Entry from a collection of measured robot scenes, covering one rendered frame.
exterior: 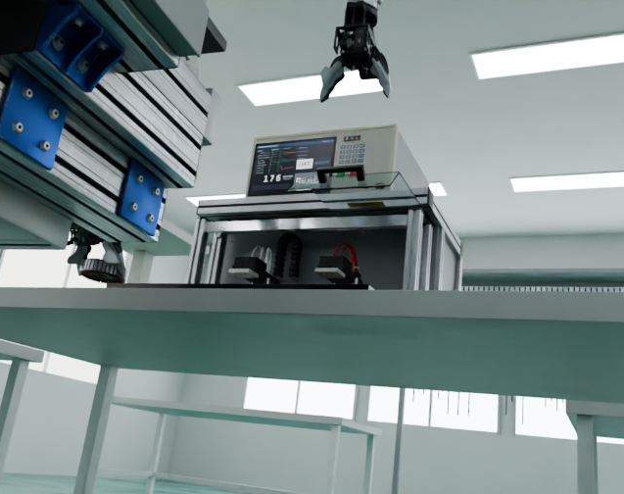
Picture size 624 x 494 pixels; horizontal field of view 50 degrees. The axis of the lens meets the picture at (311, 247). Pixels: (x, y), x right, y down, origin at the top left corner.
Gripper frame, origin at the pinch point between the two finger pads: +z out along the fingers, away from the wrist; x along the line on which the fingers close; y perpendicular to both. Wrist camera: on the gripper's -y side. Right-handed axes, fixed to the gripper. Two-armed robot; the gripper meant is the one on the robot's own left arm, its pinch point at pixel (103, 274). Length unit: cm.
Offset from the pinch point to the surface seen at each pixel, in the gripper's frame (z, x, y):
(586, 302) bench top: 1, 111, 14
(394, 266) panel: 7, 62, -42
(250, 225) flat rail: -6.5, 25.1, -31.6
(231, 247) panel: 1.9, 10.6, -45.0
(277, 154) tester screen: -25, 28, -46
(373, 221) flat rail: -7, 61, -31
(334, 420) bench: 161, -53, -260
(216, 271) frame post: 7.2, 10.8, -34.9
